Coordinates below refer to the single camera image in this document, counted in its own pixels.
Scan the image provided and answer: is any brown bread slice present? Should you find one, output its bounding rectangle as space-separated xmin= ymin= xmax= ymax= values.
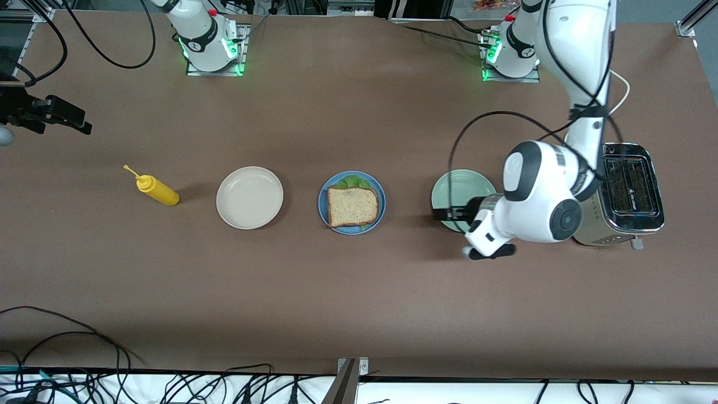
xmin=327 ymin=186 xmax=380 ymax=228

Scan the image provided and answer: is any aluminium frame rail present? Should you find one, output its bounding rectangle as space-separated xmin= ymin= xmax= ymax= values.
xmin=0 ymin=7 xmax=56 ymax=72
xmin=676 ymin=0 xmax=718 ymax=39

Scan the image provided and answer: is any metal table edge bracket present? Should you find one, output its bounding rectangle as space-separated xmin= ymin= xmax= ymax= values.
xmin=337 ymin=357 xmax=370 ymax=375

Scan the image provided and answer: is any grey metal pole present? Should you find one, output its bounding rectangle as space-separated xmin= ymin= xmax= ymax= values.
xmin=321 ymin=359 xmax=360 ymax=404

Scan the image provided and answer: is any blue plate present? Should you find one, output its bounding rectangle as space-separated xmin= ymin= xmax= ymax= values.
xmin=317 ymin=171 xmax=386 ymax=235

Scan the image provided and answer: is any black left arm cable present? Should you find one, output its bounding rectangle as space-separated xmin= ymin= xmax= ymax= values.
xmin=447 ymin=0 xmax=625 ymax=223

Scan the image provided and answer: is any black base cable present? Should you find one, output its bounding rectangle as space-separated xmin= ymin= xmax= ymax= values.
xmin=401 ymin=24 xmax=494 ymax=48

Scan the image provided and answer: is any white toaster power cord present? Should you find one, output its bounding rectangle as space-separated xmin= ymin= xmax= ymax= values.
xmin=607 ymin=68 xmax=631 ymax=117

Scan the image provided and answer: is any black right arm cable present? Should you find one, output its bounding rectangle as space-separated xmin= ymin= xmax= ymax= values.
xmin=11 ymin=0 xmax=157 ymax=88

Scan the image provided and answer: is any yellow mustard squeeze bottle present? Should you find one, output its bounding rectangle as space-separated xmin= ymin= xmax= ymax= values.
xmin=123 ymin=164 xmax=181 ymax=207

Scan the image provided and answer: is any cream and chrome toaster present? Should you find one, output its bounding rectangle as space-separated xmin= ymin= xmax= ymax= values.
xmin=572 ymin=142 xmax=666 ymax=251

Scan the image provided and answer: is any pale green plate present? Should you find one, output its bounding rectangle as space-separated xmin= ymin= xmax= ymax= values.
xmin=431 ymin=169 xmax=498 ymax=233

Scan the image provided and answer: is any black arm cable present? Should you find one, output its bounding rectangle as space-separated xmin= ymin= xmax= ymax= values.
xmin=11 ymin=0 xmax=157 ymax=88
xmin=447 ymin=0 xmax=625 ymax=223

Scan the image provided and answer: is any green lettuce leaf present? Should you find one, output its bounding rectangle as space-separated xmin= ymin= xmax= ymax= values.
xmin=335 ymin=175 xmax=374 ymax=232

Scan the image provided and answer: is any off-white plate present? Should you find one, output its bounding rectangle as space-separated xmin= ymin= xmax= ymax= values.
xmin=216 ymin=166 xmax=284 ymax=230

